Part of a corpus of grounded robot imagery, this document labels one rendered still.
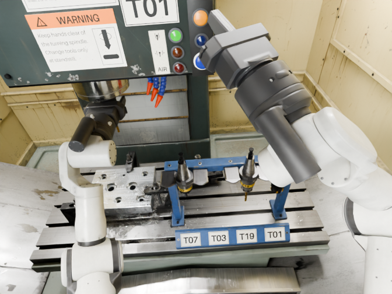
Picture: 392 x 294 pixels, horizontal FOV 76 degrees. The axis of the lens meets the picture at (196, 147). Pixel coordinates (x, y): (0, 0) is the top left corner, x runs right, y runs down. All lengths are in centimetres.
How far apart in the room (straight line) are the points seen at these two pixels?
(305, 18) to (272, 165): 140
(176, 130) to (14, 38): 100
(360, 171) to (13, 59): 63
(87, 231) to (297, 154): 51
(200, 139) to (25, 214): 106
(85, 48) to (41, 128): 168
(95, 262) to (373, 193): 56
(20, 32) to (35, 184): 133
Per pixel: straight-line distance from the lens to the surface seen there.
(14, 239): 164
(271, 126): 32
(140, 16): 51
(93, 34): 54
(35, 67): 62
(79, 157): 65
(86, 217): 66
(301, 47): 177
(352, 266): 129
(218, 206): 117
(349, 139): 35
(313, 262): 130
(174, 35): 51
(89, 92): 76
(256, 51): 40
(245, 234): 106
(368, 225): 57
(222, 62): 39
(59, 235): 128
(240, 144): 194
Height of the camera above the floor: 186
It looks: 42 degrees down
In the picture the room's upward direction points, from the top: 5 degrees counter-clockwise
